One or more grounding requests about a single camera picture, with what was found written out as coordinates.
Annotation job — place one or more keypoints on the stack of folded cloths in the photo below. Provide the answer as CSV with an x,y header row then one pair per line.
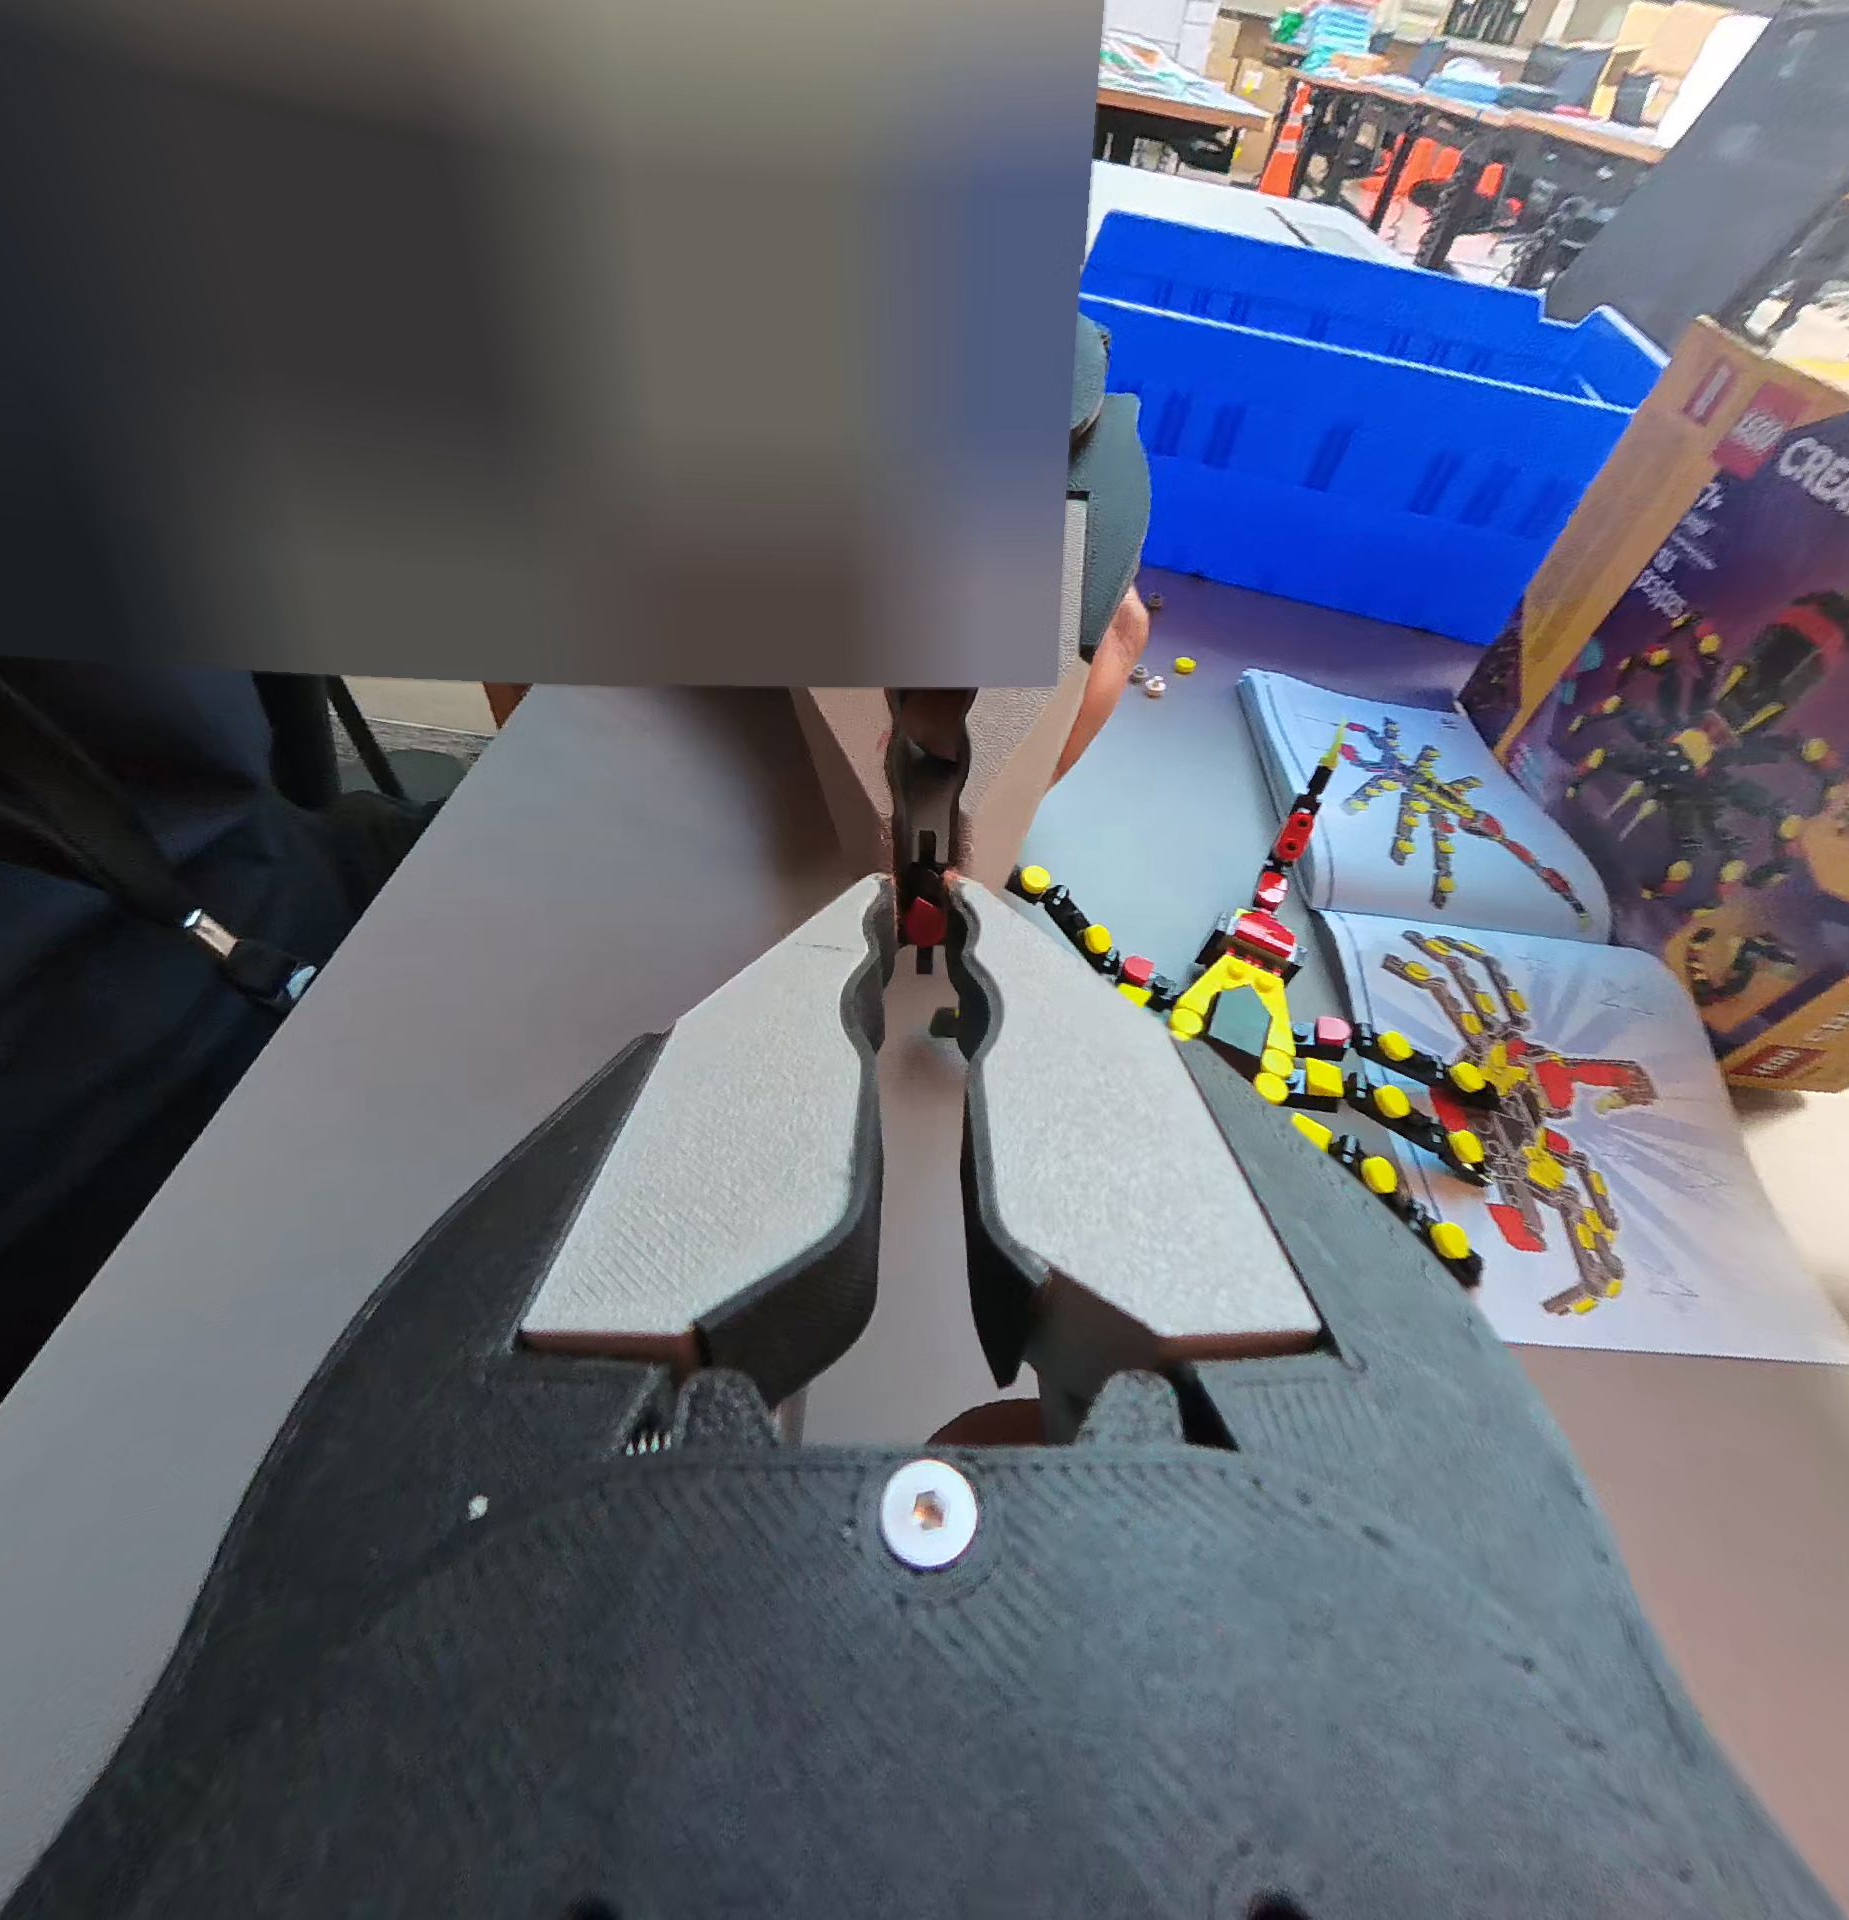
x,y
1324,24

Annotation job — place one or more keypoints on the orange traffic cone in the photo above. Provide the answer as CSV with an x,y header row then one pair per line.
x,y
1284,152

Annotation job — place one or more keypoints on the dark office chair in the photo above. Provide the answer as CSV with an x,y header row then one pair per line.
x,y
301,737

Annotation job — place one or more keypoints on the blue storage bin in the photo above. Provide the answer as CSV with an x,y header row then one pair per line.
x,y
1314,496

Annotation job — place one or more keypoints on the black yellow lego spider model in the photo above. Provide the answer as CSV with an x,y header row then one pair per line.
x,y
1238,988

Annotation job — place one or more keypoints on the black monitor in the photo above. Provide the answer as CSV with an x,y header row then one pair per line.
x,y
1733,165

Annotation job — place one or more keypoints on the person's left hand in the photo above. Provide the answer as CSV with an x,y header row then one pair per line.
x,y
1110,683

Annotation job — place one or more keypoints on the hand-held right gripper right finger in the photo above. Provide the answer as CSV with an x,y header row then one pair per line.
x,y
1134,1187

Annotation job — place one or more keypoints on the open lego instruction booklet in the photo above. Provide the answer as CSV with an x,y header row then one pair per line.
x,y
1687,1228

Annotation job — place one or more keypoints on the lego set box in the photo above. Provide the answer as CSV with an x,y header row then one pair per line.
x,y
1733,721

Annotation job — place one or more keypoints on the background work table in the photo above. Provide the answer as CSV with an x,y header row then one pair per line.
x,y
1464,119

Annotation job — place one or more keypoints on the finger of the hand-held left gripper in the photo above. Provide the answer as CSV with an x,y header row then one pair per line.
x,y
1015,750
848,737

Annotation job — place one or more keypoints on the small red black lego assembly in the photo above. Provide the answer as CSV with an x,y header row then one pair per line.
x,y
921,912

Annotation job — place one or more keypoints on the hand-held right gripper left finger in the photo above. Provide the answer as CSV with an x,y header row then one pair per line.
x,y
714,1187

